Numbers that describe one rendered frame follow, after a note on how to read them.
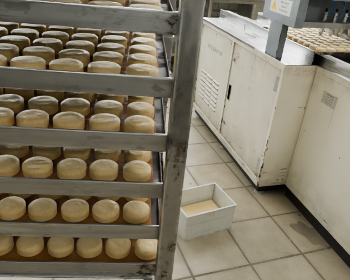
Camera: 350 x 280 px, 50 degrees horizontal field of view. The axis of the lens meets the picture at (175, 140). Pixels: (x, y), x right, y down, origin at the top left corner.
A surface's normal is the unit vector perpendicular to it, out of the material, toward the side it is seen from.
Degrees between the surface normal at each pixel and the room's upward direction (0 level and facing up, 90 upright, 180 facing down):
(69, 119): 0
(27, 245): 0
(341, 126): 90
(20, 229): 90
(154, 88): 90
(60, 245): 0
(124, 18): 90
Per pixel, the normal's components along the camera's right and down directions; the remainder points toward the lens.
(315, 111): -0.96, 0.05
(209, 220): 0.44, 0.45
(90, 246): 0.09, -0.88
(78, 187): 0.07, 0.47
